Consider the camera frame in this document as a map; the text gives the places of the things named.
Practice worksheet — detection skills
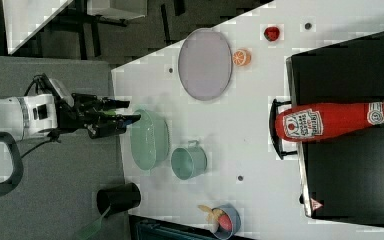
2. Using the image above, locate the green perforated colander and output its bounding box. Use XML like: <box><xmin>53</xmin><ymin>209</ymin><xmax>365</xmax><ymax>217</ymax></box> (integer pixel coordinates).
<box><xmin>130</xmin><ymin>109</ymin><xmax>170</xmax><ymax>171</ymax></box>

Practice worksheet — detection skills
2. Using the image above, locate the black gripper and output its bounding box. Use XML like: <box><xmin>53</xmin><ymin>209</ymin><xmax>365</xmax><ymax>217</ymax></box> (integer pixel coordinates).
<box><xmin>55</xmin><ymin>93</ymin><xmax>141</xmax><ymax>139</ymax></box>

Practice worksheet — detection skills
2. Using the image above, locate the green mug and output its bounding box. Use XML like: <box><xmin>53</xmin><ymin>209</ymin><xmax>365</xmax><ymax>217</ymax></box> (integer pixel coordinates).
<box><xmin>171</xmin><ymin>140</ymin><xmax>207</xmax><ymax>180</ymax></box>

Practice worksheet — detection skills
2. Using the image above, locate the red strawberry toy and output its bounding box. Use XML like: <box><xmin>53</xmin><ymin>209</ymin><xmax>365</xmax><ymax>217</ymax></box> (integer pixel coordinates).
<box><xmin>264</xmin><ymin>26</ymin><xmax>280</xmax><ymax>42</ymax></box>

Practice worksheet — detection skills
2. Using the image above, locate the orange slice toy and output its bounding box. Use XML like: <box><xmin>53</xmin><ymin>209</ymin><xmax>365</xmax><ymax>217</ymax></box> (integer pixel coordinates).
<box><xmin>232</xmin><ymin>49</ymin><xmax>251</xmax><ymax>66</ymax></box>

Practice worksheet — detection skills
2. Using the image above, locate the green brush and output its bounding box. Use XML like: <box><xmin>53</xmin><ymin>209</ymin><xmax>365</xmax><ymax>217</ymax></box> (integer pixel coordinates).
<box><xmin>75</xmin><ymin>208</ymin><xmax>110</xmax><ymax>240</ymax></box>

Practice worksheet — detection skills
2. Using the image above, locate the lilac round plate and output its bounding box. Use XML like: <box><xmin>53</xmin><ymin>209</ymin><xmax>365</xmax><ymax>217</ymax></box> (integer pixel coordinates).
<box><xmin>178</xmin><ymin>28</ymin><xmax>232</xmax><ymax>101</ymax></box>

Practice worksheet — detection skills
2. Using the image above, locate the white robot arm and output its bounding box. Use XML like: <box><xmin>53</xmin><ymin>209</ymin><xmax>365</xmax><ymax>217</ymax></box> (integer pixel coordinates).
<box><xmin>0</xmin><ymin>93</ymin><xmax>141</xmax><ymax>141</ymax></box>

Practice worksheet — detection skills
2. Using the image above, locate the red plush ketchup bottle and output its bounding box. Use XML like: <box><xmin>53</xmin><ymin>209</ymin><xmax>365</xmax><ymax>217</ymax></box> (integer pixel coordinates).
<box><xmin>275</xmin><ymin>101</ymin><xmax>384</xmax><ymax>142</ymax></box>

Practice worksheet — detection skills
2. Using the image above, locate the black cylinder cup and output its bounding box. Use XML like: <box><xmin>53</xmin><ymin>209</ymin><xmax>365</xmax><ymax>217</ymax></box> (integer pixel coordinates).
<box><xmin>96</xmin><ymin>183</ymin><xmax>141</xmax><ymax>217</ymax></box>

